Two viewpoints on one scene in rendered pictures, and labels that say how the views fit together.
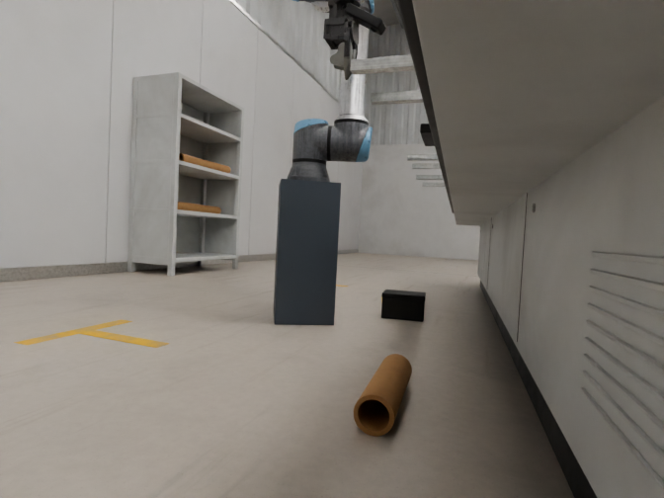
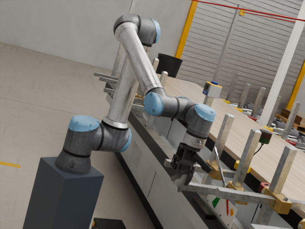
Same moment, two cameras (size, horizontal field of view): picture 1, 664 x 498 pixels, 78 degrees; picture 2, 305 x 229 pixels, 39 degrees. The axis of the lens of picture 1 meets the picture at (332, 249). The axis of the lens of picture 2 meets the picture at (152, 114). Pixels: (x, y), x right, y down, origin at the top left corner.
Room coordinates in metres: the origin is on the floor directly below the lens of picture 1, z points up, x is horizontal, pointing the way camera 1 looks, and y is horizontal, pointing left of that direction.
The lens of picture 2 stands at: (-0.07, 1.22, 1.49)
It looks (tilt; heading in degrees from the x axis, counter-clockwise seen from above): 13 degrees down; 321
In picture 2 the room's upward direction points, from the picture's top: 17 degrees clockwise
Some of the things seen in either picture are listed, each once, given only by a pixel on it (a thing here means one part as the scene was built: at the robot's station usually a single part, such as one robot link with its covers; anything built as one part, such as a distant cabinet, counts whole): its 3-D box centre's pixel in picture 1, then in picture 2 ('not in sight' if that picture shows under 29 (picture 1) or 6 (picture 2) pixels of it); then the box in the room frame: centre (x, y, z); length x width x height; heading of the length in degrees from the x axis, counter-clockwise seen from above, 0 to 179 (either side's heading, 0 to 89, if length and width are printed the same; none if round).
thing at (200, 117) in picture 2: not in sight; (201, 120); (1.15, -0.01, 1.14); 0.10 x 0.09 x 0.12; 176
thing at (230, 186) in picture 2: not in sight; (237, 192); (1.08, -0.30, 0.85); 0.14 x 0.06 x 0.05; 163
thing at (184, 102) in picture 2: not in sight; (184, 109); (1.26, -0.01, 1.14); 0.12 x 0.12 x 0.09; 86
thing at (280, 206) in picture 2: not in sight; (275, 199); (0.84, -0.22, 0.95); 0.14 x 0.06 x 0.05; 163
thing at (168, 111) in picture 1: (191, 183); not in sight; (3.64, 1.27, 0.78); 0.90 x 0.45 x 1.55; 159
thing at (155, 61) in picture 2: not in sight; (147, 88); (2.53, -0.75, 0.93); 0.04 x 0.04 x 0.48; 73
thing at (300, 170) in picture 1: (308, 172); (75, 157); (1.82, 0.12, 0.65); 0.19 x 0.19 x 0.10
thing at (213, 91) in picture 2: not in sight; (211, 90); (1.59, -0.45, 1.18); 0.07 x 0.07 x 0.08; 73
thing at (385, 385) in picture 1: (386, 388); not in sight; (0.92, -0.14, 0.04); 0.30 x 0.08 x 0.08; 163
